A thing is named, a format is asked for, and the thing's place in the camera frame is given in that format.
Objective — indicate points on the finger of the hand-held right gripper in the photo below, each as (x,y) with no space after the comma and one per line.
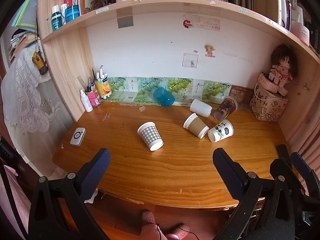
(300,163)
(283,153)

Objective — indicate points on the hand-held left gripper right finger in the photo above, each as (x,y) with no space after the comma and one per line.
(226,170)

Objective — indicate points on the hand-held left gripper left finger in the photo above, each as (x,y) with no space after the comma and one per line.
(96,170)

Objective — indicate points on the white panda print cup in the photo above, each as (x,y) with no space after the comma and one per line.
(221,131)

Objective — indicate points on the brown paper cup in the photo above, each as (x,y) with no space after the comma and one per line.
(196,126)

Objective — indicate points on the dark printed clear cup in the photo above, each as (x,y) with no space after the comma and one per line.
(226,108)

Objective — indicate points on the grey checked paper cup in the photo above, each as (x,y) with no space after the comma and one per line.
(149,135)

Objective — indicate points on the plain white cup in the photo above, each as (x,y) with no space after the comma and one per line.
(201,108)

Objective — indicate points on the blue plastic cup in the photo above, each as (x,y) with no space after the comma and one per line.
(163,97)

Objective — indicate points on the white pocket router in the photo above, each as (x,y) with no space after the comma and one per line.
(78,136)

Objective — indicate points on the printed fabric basket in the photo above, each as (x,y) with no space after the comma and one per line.
(268,106)

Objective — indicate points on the white squeeze bottle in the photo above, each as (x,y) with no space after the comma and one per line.
(86,102)

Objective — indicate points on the pink pen holder can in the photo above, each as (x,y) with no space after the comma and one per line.
(93,99)

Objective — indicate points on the pink round case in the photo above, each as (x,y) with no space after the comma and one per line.
(267,83)

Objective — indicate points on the pink slipper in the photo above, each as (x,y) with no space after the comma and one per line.
(178,232)
(148,218)

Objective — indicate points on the small clear cap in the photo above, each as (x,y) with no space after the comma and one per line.
(142,108)

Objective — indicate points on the orange printed box with pens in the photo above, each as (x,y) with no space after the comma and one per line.
(103,88)

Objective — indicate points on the pink cloth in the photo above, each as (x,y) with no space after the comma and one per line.
(15,200)

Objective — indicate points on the brown-haired rag doll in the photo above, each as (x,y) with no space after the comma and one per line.
(283,66)

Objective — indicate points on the clear plastic ruler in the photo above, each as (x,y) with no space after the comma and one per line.
(82,82)

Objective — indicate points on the white lace cloth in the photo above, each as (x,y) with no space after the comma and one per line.
(22,92)

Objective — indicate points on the wooden bookshelf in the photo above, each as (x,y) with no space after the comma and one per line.
(65,55)

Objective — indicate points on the row of white books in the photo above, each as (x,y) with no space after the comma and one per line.
(297,17)

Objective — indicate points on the pile of papers and books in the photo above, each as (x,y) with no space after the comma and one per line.
(21,43)

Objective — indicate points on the grey tape patch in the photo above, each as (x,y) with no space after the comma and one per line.
(125,18)

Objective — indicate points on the teal bottle with white cap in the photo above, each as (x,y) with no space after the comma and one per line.
(56,20)

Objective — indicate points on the blue jar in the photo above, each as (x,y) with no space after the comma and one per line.
(73,13)

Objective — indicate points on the green folder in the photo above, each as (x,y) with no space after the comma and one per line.
(25,10)

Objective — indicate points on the pink wall note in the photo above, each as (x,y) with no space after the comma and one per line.
(190,60)

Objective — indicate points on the cartoon figure wall sticker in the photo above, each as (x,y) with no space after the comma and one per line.
(210,51)

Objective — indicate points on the white paper wall note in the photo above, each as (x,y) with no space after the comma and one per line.
(207,23)

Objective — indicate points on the red wall sticker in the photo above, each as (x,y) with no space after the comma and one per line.
(187,23)

